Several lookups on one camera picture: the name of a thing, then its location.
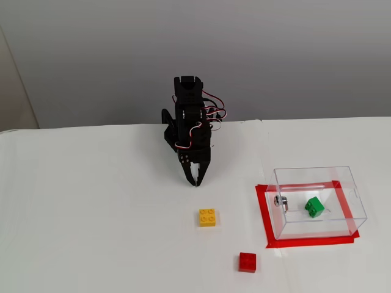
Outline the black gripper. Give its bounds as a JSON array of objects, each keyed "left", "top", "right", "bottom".
[{"left": 174, "top": 128, "right": 212, "bottom": 187}]

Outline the green lego brick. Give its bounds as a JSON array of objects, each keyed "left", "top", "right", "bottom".
[{"left": 304, "top": 197, "right": 325, "bottom": 219}]

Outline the yellow lego brick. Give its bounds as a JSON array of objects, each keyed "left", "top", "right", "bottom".
[{"left": 199, "top": 208, "right": 220, "bottom": 228}]

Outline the red lego brick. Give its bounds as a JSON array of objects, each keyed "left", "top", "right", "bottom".
[{"left": 238, "top": 251, "right": 257, "bottom": 272}]

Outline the transparent plastic box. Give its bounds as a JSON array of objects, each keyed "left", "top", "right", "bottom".
[{"left": 265, "top": 165, "right": 368, "bottom": 241}]

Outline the silver cylinder lock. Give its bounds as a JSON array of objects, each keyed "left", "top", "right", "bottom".
[{"left": 274, "top": 195, "right": 290, "bottom": 211}]

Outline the red white gripper servo cable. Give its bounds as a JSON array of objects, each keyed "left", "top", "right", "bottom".
[{"left": 173, "top": 121, "right": 202, "bottom": 151}]

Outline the red white shoulder cable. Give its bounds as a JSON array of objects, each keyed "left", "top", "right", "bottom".
[{"left": 205, "top": 105, "right": 223, "bottom": 132}]

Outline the red white base cable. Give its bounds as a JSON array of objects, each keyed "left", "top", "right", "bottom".
[{"left": 202, "top": 90, "right": 227, "bottom": 121}]

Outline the red tape frame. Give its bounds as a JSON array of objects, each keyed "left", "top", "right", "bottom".
[{"left": 255, "top": 179, "right": 360, "bottom": 249}]

